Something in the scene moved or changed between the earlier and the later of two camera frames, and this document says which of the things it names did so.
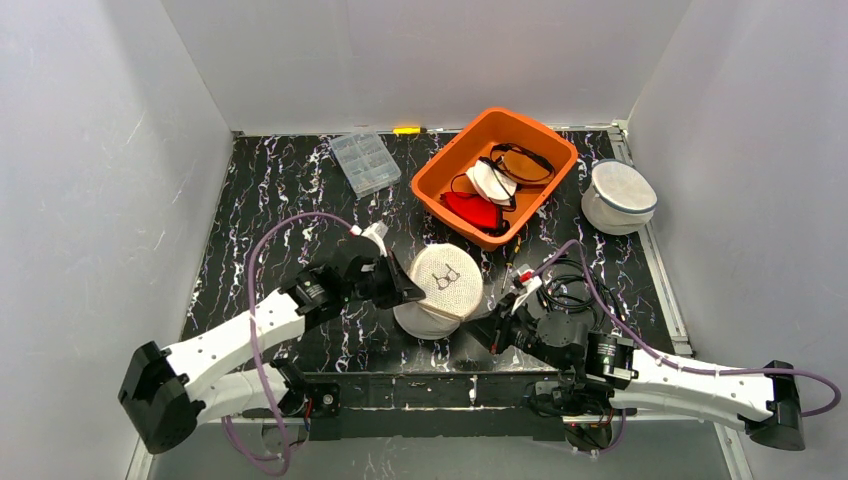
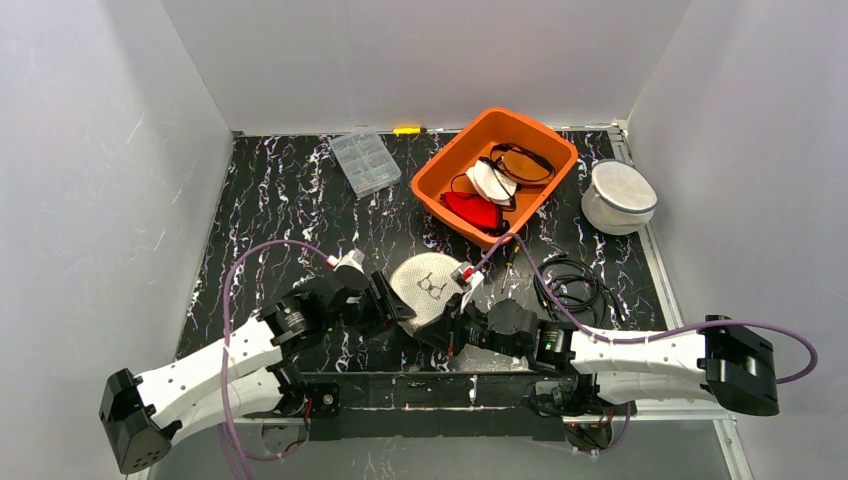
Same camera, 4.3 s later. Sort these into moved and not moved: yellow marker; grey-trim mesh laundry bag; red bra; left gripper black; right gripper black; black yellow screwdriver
Moved: right gripper black; left gripper black
Not moved: black yellow screwdriver; yellow marker; red bra; grey-trim mesh laundry bag
